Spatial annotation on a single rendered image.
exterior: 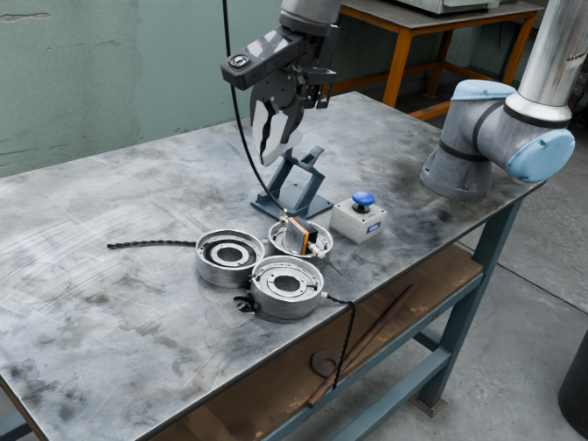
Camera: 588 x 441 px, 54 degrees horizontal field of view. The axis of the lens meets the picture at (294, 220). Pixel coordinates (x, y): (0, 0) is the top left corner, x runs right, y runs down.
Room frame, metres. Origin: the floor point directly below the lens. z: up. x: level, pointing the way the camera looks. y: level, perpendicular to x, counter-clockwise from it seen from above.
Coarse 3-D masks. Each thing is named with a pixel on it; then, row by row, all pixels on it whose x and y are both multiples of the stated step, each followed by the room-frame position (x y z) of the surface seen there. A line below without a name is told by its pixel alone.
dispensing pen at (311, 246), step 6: (282, 210) 0.81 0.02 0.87; (282, 216) 0.80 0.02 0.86; (300, 216) 0.79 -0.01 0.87; (282, 222) 0.80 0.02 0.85; (300, 222) 0.77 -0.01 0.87; (306, 222) 0.77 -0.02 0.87; (306, 228) 0.76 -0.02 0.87; (312, 228) 0.76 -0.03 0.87; (312, 234) 0.75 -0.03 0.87; (312, 240) 0.75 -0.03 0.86; (306, 246) 0.74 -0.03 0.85; (312, 246) 0.74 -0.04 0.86; (306, 252) 0.75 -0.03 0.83; (312, 252) 0.73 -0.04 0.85; (318, 252) 0.72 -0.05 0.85; (324, 258) 0.71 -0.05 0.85; (330, 264) 0.70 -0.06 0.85; (336, 270) 0.69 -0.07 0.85
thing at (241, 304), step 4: (240, 296) 0.66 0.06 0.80; (236, 300) 0.64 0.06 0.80; (240, 300) 0.64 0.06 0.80; (244, 300) 0.64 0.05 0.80; (248, 300) 0.65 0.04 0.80; (252, 300) 0.65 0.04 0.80; (236, 304) 0.64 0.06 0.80; (240, 304) 0.63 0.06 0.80; (244, 304) 0.63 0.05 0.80; (248, 304) 0.64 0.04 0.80; (252, 304) 0.64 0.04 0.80; (256, 304) 0.64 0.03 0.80; (240, 308) 0.63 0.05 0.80; (244, 308) 0.63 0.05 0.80; (248, 308) 0.63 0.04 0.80; (252, 308) 0.63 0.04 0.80; (256, 308) 0.63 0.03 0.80; (248, 312) 0.62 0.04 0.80; (252, 312) 0.62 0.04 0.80; (256, 312) 0.63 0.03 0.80
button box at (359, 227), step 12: (348, 204) 0.90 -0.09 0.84; (336, 216) 0.88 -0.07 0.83; (348, 216) 0.87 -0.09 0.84; (360, 216) 0.87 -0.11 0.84; (372, 216) 0.87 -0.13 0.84; (384, 216) 0.89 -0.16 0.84; (336, 228) 0.88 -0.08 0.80; (348, 228) 0.86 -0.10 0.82; (360, 228) 0.85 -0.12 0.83; (372, 228) 0.87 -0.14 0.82; (360, 240) 0.85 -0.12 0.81
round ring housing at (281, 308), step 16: (272, 256) 0.71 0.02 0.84; (288, 256) 0.72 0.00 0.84; (256, 272) 0.68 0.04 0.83; (288, 272) 0.69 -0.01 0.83; (304, 272) 0.70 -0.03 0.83; (256, 288) 0.64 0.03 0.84; (272, 288) 0.65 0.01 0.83; (288, 288) 0.69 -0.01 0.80; (304, 288) 0.66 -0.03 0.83; (320, 288) 0.66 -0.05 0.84; (272, 304) 0.62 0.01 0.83; (288, 304) 0.62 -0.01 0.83; (304, 304) 0.63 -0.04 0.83
